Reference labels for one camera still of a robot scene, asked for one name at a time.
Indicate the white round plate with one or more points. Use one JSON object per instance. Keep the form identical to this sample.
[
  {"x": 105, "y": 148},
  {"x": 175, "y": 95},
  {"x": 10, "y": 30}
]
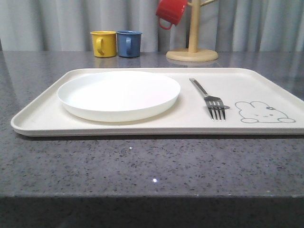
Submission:
[{"x": 119, "y": 96}]

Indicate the silver fork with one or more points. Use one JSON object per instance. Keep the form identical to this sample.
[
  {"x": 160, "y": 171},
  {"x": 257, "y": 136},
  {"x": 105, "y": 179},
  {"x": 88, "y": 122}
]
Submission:
[{"x": 214, "y": 104}]

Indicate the wooden mug tree stand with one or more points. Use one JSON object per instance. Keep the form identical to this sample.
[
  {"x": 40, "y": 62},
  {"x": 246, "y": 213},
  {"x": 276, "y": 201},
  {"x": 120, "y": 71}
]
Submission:
[{"x": 193, "y": 53}]

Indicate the blue mug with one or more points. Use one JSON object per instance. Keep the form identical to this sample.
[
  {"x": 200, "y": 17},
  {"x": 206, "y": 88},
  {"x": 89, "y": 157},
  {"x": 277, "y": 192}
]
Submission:
[{"x": 128, "y": 43}]

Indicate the yellow mug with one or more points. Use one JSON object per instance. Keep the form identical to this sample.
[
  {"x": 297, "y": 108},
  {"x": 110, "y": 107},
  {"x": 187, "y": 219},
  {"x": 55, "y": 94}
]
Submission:
[{"x": 104, "y": 43}]

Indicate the red mug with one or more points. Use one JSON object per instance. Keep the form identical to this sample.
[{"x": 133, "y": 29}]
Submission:
[{"x": 170, "y": 11}]

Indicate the cream rabbit serving tray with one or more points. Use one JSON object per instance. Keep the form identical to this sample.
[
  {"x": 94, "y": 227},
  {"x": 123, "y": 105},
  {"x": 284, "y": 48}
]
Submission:
[{"x": 255, "y": 106}]

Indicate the grey curtain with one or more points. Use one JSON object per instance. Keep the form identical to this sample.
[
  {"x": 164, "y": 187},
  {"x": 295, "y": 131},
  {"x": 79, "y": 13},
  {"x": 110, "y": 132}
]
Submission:
[{"x": 225, "y": 25}]

